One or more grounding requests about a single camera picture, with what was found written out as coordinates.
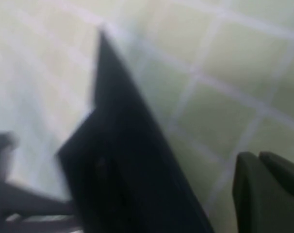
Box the black printed glasses case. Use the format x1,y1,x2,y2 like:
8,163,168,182
55,30,215,233

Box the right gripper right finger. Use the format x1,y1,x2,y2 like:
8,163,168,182
231,150,294,233

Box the green checked tablecloth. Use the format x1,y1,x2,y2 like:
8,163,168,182
0,0,294,233

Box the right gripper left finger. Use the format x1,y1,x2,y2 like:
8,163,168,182
0,131,76,233

